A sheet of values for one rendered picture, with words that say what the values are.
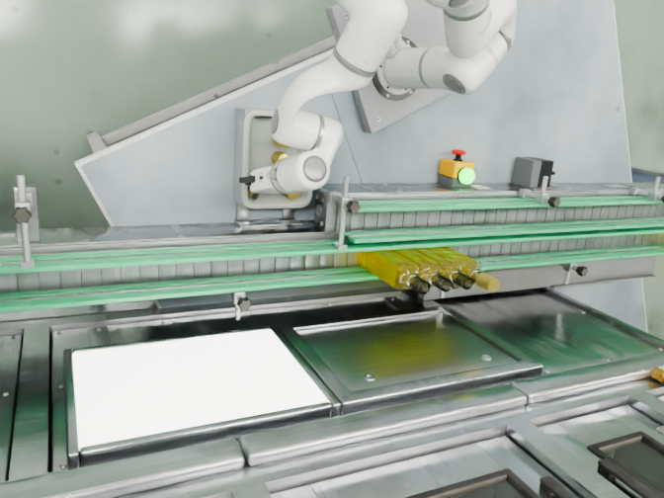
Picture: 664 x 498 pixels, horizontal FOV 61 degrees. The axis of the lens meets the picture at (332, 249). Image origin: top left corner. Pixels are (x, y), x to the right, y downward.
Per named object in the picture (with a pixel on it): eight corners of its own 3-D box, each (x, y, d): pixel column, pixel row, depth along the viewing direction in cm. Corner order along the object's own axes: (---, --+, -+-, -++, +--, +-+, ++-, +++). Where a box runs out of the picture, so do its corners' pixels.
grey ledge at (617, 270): (405, 289, 165) (427, 303, 155) (408, 260, 162) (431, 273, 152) (627, 267, 205) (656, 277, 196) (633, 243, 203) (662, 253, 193)
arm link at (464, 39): (431, 9, 105) (481, -54, 107) (439, 85, 127) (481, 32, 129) (473, 29, 101) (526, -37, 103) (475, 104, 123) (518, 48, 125)
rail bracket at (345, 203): (322, 240, 137) (345, 255, 126) (327, 170, 132) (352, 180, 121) (333, 239, 138) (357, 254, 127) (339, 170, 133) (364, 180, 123)
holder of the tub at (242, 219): (231, 221, 140) (241, 229, 133) (235, 107, 132) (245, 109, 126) (296, 219, 147) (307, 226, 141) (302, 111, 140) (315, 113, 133)
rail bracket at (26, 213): (17, 241, 118) (10, 277, 98) (11, 160, 113) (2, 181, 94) (43, 240, 120) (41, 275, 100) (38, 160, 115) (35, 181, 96)
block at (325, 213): (310, 225, 142) (322, 232, 136) (313, 188, 140) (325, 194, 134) (323, 224, 144) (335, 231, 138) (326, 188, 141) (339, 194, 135)
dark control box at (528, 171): (510, 182, 174) (530, 188, 167) (514, 156, 172) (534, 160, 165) (530, 182, 178) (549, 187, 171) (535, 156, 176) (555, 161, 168)
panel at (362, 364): (63, 363, 109) (67, 473, 80) (62, 349, 109) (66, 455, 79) (445, 314, 148) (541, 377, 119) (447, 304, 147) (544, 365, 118)
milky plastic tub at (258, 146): (231, 201, 138) (242, 209, 131) (234, 107, 132) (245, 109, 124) (298, 200, 145) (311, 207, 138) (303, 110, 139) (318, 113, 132)
